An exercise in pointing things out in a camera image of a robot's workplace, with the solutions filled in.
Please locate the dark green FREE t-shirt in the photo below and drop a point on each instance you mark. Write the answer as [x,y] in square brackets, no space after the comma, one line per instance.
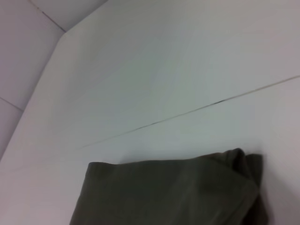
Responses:
[164,192]

